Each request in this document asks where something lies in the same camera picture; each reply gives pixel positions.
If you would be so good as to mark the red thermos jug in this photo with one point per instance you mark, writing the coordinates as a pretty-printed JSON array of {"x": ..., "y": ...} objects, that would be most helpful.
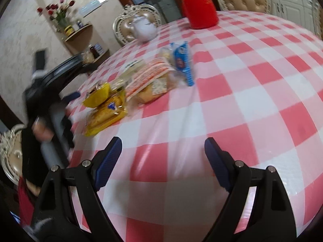
[{"x": 201, "y": 14}]

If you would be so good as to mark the red white checkered tablecloth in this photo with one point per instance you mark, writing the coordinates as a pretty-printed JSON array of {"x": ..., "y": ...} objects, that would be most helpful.
[{"x": 257, "y": 92}]

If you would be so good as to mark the dark bottle on shelf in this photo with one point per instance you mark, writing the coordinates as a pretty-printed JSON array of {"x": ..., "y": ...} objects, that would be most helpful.
[{"x": 94, "y": 51}]

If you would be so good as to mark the white glass door cabinet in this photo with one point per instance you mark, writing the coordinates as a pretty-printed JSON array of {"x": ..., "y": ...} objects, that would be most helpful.
[{"x": 297, "y": 11}]

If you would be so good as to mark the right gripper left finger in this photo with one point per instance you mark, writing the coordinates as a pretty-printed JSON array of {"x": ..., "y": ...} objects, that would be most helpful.
[{"x": 105, "y": 161}]

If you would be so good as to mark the red flower bouquet vase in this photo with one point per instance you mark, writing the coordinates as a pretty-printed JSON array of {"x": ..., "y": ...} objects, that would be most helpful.
[{"x": 59, "y": 16}]

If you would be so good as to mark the beige tufted chair near left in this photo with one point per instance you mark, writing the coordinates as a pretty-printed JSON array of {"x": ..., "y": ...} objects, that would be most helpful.
[{"x": 11, "y": 153}]

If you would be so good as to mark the wall light switch panel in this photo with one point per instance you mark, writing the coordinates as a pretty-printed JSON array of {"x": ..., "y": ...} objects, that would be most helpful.
[{"x": 90, "y": 7}]

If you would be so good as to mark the yellow meat floss bread package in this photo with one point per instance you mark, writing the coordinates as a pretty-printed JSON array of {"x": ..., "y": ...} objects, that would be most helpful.
[{"x": 109, "y": 112}]

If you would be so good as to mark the white ceramic teapot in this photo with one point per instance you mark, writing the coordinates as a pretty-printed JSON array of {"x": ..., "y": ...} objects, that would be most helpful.
[{"x": 143, "y": 30}]

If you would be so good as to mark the orange striped bread package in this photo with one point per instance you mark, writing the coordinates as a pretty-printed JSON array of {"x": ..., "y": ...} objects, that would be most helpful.
[{"x": 151, "y": 81}]

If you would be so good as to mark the small yellow snack packet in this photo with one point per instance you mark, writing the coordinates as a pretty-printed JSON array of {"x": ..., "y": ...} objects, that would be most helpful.
[{"x": 97, "y": 94}]

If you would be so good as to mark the person's left hand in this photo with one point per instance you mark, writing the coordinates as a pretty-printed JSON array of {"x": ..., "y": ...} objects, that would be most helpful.
[{"x": 41, "y": 132}]

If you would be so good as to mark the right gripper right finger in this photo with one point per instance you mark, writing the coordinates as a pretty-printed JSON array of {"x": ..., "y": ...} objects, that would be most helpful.
[{"x": 220, "y": 162}]

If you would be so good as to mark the blue snack packet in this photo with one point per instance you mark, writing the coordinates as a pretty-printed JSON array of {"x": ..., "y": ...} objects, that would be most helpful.
[{"x": 182, "y": 61}]

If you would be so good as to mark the wooden corner shelf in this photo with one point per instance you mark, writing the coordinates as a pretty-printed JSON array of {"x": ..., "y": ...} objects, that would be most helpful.
[{"x": 78, "y": 46}]

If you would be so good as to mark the beige tufted chair right edge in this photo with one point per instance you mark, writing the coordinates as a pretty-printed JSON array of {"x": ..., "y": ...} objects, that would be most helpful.
[{"x": 317, "y": 18}]

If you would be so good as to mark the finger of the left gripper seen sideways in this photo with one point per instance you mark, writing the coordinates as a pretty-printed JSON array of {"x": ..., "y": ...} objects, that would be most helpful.
[{"x": 71, "y": 97}]

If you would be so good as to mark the beige tufted chair far left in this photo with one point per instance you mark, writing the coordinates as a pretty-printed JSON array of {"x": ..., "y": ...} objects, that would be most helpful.
[{"x": 123, "y": 28}]

